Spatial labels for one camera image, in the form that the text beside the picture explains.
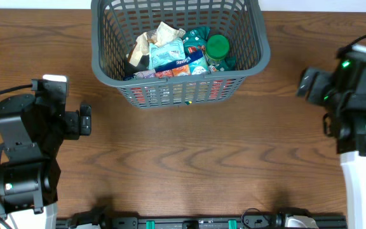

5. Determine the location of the grey plastic basket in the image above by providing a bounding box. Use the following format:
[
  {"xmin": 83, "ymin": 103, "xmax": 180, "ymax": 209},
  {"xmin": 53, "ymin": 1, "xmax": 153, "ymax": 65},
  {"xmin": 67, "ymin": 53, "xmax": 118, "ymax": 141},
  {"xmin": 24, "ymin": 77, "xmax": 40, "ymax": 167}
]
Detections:
[{"xmin": 91, "ymin": 0, "xmax": 271, "ymax": 109}]

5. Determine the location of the beige paper snack bag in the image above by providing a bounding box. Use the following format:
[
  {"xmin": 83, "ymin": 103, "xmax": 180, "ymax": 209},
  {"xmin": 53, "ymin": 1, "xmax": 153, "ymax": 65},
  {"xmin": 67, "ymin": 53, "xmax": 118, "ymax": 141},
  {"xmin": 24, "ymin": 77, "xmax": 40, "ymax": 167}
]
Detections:
[{"xmin": 126, "ymin": 22, "xmax": 186, "ymax": 67}]

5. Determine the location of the mint green wipes packet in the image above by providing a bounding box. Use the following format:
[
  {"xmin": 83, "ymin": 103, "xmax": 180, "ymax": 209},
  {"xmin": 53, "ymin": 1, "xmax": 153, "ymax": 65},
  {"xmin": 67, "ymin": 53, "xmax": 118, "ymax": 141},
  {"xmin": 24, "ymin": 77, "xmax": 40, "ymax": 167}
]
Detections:
[{"xmin": 148, "ymin": 38, "xmax": 186, "ymax": 70}]

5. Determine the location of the green lid jar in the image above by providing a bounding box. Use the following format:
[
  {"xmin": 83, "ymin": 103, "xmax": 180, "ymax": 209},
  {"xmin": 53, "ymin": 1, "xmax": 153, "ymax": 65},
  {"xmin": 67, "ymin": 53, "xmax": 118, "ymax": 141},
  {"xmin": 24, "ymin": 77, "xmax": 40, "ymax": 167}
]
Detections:
[{"xmin": 205, "ymin": 34, "xmax": 230, "ymax": 65}]

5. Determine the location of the Kleenex tissue multipack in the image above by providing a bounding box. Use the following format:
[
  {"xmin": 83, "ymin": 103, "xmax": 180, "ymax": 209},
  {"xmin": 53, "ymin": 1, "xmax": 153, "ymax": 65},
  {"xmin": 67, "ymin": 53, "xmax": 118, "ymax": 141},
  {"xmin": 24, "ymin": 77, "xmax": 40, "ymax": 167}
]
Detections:
[{"xmin": 123, "ymin": 50, "xmax": 210, "ymax": 81}]

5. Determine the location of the green Nescafe coffee bag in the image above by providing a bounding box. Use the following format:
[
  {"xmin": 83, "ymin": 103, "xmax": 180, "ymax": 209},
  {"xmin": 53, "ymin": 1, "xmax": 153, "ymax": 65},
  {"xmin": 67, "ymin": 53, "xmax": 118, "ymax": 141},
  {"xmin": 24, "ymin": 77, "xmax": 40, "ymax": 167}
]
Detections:
[{"xmin": 182, "ymin": 26, "xmax": 236, "ymax": 72}]

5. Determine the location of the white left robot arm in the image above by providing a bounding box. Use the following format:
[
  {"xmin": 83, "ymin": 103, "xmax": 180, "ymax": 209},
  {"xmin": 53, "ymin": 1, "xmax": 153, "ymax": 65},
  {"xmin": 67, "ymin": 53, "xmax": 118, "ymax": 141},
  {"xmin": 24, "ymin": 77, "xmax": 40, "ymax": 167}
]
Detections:
[{"xmin": 0, "ymin": 79, "xmax": 92, "ymax": 228}]

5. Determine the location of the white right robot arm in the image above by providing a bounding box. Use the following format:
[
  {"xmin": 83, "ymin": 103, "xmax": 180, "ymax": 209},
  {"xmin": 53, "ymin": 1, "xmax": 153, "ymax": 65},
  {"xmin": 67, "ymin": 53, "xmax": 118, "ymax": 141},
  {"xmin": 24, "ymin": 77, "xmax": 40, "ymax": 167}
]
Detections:
[{"xmin": 296, "ymin": 50, "xmax": 366, "ymax": 228}]

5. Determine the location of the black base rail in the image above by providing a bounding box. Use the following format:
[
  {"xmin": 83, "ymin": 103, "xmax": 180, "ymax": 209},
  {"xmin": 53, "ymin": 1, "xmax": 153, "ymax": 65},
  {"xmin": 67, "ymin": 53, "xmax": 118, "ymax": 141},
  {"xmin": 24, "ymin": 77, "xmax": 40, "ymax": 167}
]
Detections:
[{"xmin": 55, "ymin": 215, "xmax": 348, "ymax": 229}]

